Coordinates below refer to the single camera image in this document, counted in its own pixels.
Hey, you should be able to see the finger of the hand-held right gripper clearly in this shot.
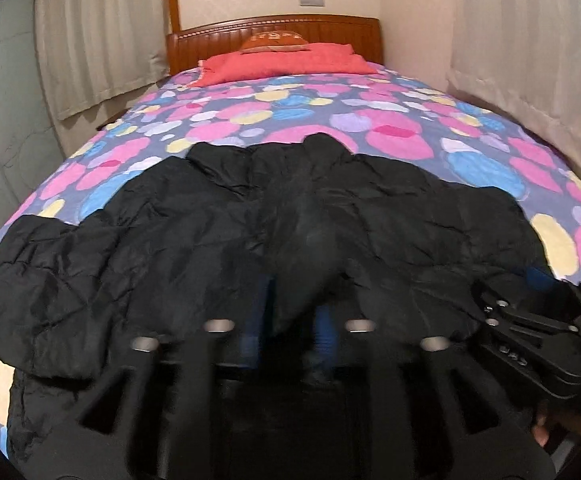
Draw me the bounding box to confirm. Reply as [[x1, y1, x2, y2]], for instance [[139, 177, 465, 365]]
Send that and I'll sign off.
[[470, 266, 581, 336]]

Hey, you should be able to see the person's right hand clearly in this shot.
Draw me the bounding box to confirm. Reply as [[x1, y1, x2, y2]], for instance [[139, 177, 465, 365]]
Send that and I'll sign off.
[[531, 402, 581, 448]]

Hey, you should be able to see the cream window curtain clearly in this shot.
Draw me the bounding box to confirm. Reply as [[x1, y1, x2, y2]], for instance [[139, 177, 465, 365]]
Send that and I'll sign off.
[[445, 0, 581, 196], [35, 0, 168, 121]]

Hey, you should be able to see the orange embroidered cushion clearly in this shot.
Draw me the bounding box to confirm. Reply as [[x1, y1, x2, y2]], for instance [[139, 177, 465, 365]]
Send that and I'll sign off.
[[239, 30, 310, 53]]

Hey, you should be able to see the dotted colourful bedspread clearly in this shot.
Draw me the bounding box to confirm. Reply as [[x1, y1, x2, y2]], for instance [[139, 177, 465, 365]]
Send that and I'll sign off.
[[0, 62, 581, 461]]

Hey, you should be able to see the frosted glass door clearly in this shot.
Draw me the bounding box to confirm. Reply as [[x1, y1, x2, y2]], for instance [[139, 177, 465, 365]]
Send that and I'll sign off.
[[0, 0, 66, 261]]

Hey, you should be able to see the black puffer jacket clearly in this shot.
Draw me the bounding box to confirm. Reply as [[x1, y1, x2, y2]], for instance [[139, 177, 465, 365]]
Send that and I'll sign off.
[[0, 132, 561, 461]]

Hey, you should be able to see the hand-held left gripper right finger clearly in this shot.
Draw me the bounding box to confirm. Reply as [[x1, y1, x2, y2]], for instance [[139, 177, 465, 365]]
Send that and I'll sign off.
[[314, 305, 556, 480]]

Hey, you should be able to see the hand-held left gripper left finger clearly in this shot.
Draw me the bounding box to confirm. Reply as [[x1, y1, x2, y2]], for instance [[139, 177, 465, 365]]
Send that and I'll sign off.
[[25, 280, 272, 480]]

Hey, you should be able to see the red folded blanket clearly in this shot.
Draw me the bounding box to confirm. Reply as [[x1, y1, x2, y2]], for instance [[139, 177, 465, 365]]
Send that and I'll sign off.
[[190, 42, 377, 88]]

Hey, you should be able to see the wooden bed headboard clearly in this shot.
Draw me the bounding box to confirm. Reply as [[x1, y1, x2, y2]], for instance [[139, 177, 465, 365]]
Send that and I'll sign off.
[[165, 14, 386, 77]]

